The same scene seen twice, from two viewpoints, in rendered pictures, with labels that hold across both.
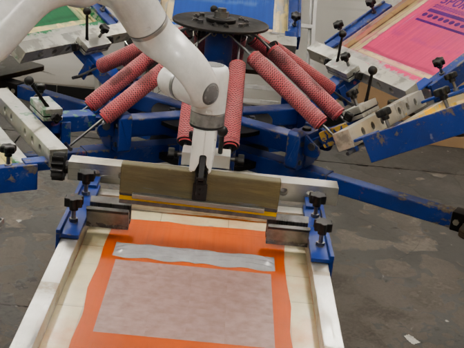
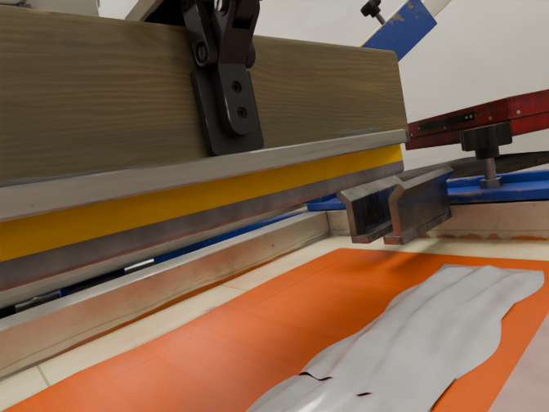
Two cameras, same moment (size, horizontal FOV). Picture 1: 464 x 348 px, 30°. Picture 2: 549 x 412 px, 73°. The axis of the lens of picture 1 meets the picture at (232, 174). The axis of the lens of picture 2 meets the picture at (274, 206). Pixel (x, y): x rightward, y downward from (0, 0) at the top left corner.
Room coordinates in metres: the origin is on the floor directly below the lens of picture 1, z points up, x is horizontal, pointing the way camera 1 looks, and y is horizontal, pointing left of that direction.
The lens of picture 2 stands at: (1.63, 0.17, 1.07)
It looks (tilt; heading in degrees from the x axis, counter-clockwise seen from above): 7 degrees down; 321
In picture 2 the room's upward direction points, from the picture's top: 12 degrees counter-clockwise
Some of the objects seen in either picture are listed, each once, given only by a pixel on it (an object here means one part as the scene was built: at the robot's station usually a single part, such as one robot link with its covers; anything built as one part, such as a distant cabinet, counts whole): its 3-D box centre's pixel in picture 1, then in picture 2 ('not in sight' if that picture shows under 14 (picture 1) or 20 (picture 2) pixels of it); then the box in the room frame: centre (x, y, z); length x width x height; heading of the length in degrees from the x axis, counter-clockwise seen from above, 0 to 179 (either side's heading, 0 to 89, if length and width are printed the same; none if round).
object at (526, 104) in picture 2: not in sight; (533, 111); (1.98, -1.16, 1.06); 0.61 x 0.46 x 0.12; 61
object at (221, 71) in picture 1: (194, 87); not in sight; (1.78, 0.10, 1.33); 0.15 x 0.10 x 0.11; 135
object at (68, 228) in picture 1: (79, 217); not in sight; (1.84, 0.34, 0.98); 0.30 x 0.05 x 0.07; 1
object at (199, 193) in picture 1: (199, 188); (237, 78); (1.77, 0.07, 1.11); 0.03 x 0.03 x 0.07; 1
